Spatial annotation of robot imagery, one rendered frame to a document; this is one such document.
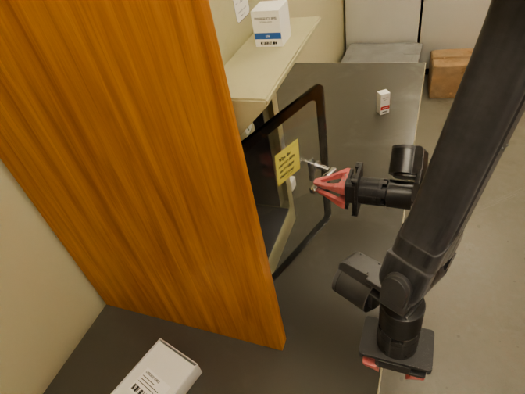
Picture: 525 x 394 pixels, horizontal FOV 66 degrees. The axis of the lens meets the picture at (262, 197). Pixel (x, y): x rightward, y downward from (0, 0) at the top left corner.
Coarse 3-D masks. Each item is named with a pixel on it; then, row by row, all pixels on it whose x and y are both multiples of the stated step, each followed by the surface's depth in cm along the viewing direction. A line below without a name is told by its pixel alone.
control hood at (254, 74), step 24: (312, 24) 74; (240, 48) 71; (264, 48) 69; (288, 48) 68; (240, 72) 64; (264, 72) 62; (288, 72) 64; (240, 96) 57; (264, 96) 56; (240, 120) 59
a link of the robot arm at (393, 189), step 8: (400, 176) 81; (408, 176) 80; (416, 176) 80; (392, 184) 80; (400, 184) 80; (408, 184) 79; (392, 192) 80; (400, 192) 79; (408, 192) 79; (392, 200) 80; (400, 200) 79; (408, 200) 79; (400, 208) 81; (408, 208) 80
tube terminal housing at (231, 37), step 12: (216, 0) 62; (228, 0) 66; (252, 0) 74; (216, 12) 63; (228, 12) 66; (216, 24) 63; (228, 24) 67; (240, 24) 71; (228, 36) 67; (240, 36) 71; (228, 48) 68; (228, 60) 68; (276, 96) 92; (276, 108) 93
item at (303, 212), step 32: (320, 96) 84; (288, 128) 79; (320, 128) 88; (256, 160) 75; (320, 160) 93; (256, 192) 78; (288, 192) 87; (288, 224) 92; (320, 224) 105; (288, 256) 98
